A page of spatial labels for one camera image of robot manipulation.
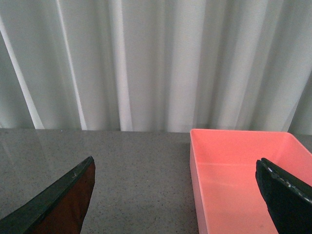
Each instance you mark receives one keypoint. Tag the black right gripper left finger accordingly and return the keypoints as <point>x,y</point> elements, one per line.
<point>59,209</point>

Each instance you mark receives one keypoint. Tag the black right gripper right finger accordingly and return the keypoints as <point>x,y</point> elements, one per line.
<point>288,199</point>

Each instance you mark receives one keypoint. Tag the white pleated curtain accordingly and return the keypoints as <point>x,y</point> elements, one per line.
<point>156,65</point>

